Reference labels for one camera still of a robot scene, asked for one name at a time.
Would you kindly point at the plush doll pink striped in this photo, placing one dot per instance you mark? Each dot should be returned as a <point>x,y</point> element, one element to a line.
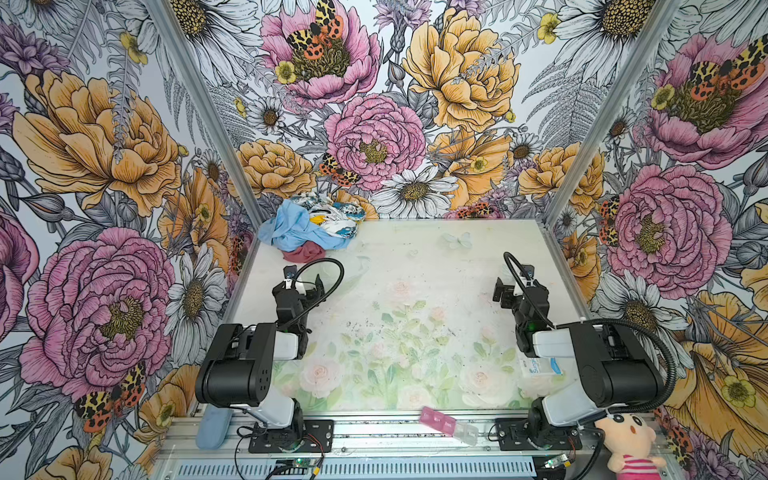
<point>629,440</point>

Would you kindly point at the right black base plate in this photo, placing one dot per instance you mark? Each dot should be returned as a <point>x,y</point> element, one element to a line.
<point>518,434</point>

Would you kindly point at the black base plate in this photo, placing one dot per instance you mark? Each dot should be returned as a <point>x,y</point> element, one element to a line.
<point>314,436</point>
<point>518,434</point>

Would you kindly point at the maroon ribbed cloth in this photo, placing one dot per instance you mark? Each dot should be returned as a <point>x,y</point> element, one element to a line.
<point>309,251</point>

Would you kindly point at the pink clear plastic case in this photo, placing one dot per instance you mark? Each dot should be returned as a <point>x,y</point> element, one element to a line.
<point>449,426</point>

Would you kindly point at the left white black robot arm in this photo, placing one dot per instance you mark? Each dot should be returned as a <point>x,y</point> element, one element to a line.
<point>236,374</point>

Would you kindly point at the colourful patterned cloth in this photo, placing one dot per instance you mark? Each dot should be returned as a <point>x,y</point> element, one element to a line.
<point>338,219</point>

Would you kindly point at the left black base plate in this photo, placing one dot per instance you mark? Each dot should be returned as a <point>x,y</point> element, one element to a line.
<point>314,436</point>

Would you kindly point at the perforated white cable tray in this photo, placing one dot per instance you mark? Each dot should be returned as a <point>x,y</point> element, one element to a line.
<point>514,467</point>

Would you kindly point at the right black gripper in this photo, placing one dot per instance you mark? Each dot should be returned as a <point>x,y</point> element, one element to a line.
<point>513,294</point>

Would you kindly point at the white blue tissue pack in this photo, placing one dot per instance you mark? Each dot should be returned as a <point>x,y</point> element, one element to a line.
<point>536,368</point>

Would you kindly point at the small green circuit board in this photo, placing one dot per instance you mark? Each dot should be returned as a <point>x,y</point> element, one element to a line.
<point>303,463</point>

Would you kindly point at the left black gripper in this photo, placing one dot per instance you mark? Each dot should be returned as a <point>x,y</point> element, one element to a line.
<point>288,291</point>

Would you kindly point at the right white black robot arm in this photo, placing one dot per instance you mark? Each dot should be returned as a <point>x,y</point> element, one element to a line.
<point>622,367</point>

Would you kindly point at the light blue cloth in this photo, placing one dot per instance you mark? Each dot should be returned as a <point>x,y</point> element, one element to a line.
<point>291,228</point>

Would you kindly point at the blue grey sponge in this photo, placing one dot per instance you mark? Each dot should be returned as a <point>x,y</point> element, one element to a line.
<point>213,428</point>

